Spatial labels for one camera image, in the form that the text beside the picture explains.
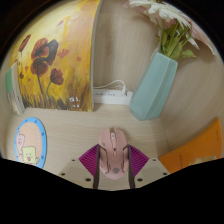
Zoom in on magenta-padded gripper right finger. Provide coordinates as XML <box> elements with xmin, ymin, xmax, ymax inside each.
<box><xmin>123</xmin><ymin>144</ymin><xmax>171</xmax><ymax>190</ymax></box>

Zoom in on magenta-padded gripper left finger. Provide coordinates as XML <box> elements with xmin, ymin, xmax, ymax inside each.
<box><xmin>58</xmin><ymin>143</ymin><xmax>101</xmax><ymax>190</ymax></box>

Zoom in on pink computer mouse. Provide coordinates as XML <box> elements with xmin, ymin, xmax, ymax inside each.
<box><xmin>98</xmin><ymin>127</ymin><xmax>129</xmax><ymax>181</ymax></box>

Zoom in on round blue-rimmed cartoon mouse pad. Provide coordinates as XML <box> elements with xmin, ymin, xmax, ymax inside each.
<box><xmin>13</xmin><ymin>117</ymin><xmax>48</xmax><ymax>169</ymax></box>

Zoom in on orange book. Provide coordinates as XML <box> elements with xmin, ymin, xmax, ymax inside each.
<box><xmin>158</xmin><ymin>117</ymin><xmax>224</xmax><ymax>174</ymax></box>

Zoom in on white power strip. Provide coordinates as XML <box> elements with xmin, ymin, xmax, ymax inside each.
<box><xmin>93</xmin><ymin>88</ymin><xmax>134</xmax><ymax>106</ymax></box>

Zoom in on pale teal faceted vase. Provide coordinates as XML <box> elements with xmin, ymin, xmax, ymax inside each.
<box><xmin>129</xmin><ymin>51</ymin><xmax>179</xmax><ymax>121</ymax></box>

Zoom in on yellow poppy flower painting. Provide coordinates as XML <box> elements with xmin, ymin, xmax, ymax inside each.
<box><xmin>9</xmin><ymin>0</ymin><xmax>103</xmax><ymax>113</ymax></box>

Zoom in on pink and white flower bouquet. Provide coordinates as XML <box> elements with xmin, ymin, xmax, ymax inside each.
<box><xmin>124</xmin><ymin>0</ymin><xmax>218</xmax><ymax>62</ymax></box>

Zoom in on white power cable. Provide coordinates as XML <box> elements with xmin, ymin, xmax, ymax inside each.
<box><xmin>93</xmin><ymin>79</ymin><xmax>130</xmax><ymax>96</ymax></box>

